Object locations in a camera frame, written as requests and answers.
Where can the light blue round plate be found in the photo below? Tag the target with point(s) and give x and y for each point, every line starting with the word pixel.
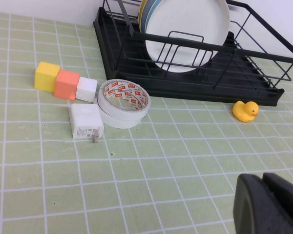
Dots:
pixel 156 5

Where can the white tape roll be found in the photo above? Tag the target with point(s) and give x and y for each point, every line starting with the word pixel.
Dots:
pixel 119 123
pixel 122 114

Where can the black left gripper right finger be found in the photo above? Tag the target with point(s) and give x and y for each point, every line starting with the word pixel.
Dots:
pixel 288 195

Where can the green checked tablecloth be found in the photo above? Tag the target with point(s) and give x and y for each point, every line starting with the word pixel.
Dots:
pixel 63 182

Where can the yellow rubber duck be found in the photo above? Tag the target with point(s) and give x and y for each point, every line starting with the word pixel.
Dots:
pixel 244 111

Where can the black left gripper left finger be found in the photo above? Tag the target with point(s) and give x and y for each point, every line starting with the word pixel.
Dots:
pixel 256 209

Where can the white USB wall charger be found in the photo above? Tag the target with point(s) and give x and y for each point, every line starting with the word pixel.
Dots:
pixel 84 119

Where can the yellow cube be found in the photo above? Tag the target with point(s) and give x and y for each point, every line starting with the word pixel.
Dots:
pixel 45 78

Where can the white cube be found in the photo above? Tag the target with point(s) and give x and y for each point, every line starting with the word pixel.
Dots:
pixel 85 90

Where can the white round plate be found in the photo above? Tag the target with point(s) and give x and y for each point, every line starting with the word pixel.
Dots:
pixel 185 19

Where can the orange cube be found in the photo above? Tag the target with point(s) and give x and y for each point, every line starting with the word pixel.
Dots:
pixel 64 85

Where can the grey round plate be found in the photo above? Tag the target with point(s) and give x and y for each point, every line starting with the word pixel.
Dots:
pixel 149 9

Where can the yellow round plate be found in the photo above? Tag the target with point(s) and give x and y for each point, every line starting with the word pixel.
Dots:
pixel 141 12

